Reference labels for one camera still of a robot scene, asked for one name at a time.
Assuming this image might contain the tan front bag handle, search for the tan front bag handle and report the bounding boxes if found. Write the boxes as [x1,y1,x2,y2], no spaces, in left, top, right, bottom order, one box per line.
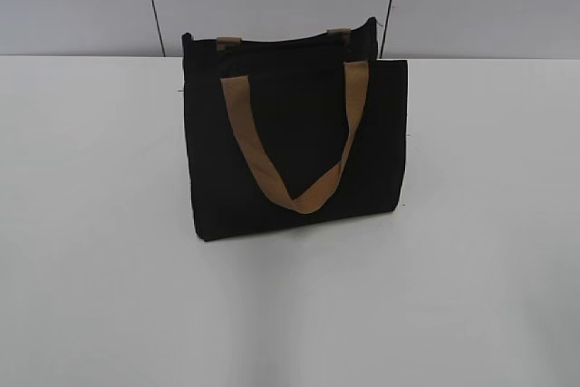
[220,61,370,215]

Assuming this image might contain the tan rear bag handle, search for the tan rear bag handle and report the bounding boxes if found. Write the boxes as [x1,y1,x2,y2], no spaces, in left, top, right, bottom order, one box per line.
[216,28,352,52]

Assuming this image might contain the black tote bag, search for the black tote bag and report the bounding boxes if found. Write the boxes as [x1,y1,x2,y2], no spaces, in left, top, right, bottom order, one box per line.
[181,18,408,242]

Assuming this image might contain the tan bag handle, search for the tan bag handle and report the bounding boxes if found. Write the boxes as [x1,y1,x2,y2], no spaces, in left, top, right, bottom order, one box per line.
[216,28,352,52]
[220,61,370,215]

